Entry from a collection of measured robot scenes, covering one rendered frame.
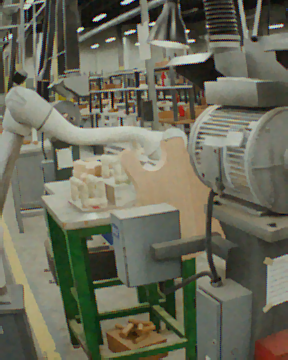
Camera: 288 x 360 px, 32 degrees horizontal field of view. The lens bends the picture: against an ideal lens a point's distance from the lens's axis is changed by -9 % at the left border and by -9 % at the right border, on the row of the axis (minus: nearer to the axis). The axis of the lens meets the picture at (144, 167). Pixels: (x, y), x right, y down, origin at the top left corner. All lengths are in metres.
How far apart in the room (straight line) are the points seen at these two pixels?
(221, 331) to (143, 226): 0.36
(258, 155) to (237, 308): 0.39
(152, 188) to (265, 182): 0.58
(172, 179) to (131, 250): 0.38
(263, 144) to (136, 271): 0.49
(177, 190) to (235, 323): 0.59
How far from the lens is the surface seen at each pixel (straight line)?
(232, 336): 1.33
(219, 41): 1.59
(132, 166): 1.64
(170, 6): 1.62
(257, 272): 1.26
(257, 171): 1.17
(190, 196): 1.73
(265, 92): 1.22
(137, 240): 1.39
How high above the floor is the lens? 1.45
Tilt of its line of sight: 9 degrees down
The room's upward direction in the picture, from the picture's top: 5 degrees counter-clockwise
